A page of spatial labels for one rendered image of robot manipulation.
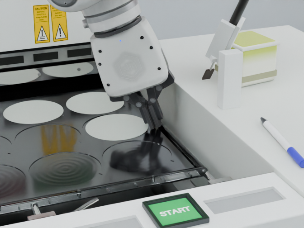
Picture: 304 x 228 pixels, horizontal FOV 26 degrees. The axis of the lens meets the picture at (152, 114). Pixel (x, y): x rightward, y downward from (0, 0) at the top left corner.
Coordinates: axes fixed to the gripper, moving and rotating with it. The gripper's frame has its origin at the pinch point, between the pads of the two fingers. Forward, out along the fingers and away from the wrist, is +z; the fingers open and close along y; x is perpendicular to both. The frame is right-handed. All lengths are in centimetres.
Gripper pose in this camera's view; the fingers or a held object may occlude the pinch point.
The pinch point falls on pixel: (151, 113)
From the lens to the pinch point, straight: 104.4
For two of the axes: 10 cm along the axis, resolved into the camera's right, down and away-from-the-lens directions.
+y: 9.4, -2.8, -2.0
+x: 0.8, -4.0, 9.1
